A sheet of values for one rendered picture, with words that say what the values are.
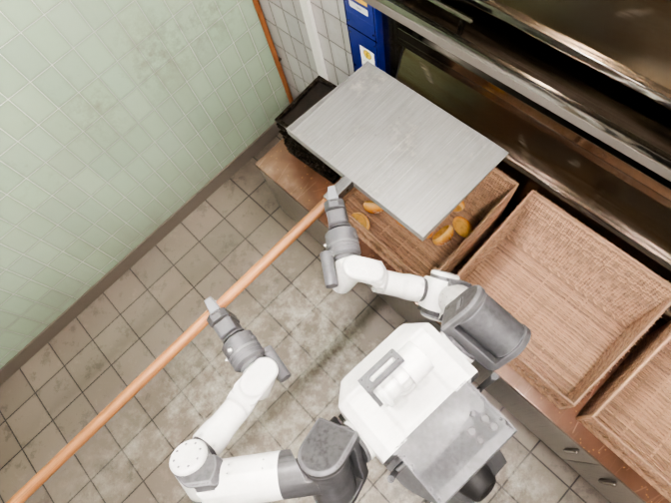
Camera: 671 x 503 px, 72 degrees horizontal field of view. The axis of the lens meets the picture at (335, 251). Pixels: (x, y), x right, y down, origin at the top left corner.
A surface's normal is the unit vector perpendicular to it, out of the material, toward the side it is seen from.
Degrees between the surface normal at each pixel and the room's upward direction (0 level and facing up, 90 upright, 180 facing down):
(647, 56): 70
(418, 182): 0
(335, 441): 33
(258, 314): 0
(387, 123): 0
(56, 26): 90
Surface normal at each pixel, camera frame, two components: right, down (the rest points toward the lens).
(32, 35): 0.70, 0.62
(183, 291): -0.15, -0.37
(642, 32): -0.71, 0.53
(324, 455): -0.19, -0.81
